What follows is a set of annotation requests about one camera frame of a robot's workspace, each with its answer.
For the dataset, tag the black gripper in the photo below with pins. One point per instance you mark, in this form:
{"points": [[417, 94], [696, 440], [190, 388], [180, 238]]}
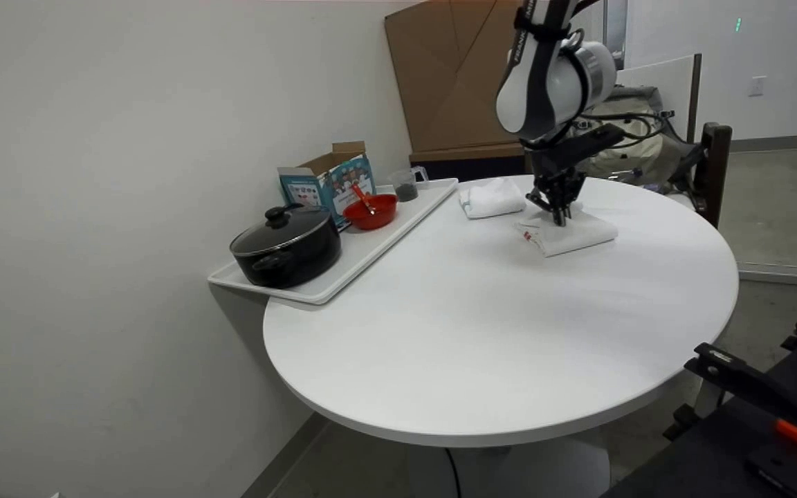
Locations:
{"points": [[561, 175]]}

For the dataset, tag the white divider panel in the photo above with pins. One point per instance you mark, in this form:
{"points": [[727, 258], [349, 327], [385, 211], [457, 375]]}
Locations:
{"points": [[663, 88]]}

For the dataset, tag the white wall outlet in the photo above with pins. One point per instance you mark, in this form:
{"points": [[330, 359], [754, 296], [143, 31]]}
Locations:
{"points": [[756, 88]]}

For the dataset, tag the blue and white carton box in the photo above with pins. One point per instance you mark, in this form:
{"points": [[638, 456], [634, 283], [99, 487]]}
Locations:
{"points": [[324, 180]]}

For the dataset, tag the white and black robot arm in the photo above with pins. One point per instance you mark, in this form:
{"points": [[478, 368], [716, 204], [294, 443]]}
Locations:
{"points": [[554, 83]]}

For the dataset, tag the black metal stand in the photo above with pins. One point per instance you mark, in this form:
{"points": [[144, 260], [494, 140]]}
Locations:
{"points": [[739, 451]]}

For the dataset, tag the small white folded cloth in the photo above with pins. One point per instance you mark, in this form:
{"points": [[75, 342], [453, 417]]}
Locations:
{"points": [[490, 198]]}

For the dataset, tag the black cooking pot with lid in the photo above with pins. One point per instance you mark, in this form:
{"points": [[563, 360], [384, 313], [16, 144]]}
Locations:
{"points": [[287, 248]]}

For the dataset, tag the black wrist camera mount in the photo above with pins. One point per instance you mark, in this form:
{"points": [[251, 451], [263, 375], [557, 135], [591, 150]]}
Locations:
{"points": [[593, 143]]}

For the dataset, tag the white rectangular tray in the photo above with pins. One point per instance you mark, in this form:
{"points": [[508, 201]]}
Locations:
{"points": [[371, 245]]}

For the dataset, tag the small grey object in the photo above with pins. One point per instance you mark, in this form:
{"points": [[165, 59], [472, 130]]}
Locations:
{"points": [[406, 191]]}

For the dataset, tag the red bowl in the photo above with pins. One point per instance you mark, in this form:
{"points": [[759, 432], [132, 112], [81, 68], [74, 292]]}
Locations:
{"points": [[371, 211]]}

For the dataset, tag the small white object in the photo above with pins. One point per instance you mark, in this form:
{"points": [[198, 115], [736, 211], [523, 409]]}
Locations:
{"points": [[418, 175]]}

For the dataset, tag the dark wooden chair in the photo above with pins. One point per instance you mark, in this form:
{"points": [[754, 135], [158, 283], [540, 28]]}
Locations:
{"points": [[716, 171]]}

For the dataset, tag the clear plastic bag clutter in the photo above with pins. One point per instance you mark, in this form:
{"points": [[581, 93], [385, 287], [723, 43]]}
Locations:
{"points": [[638, 161]]}

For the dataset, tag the large brown cardboard panel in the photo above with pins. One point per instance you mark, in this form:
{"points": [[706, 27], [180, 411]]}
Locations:
{"points": [[454, 83]]}

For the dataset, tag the white towel with red tag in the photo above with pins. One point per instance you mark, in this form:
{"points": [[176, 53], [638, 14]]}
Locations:
{"points": [[579, 237]]}

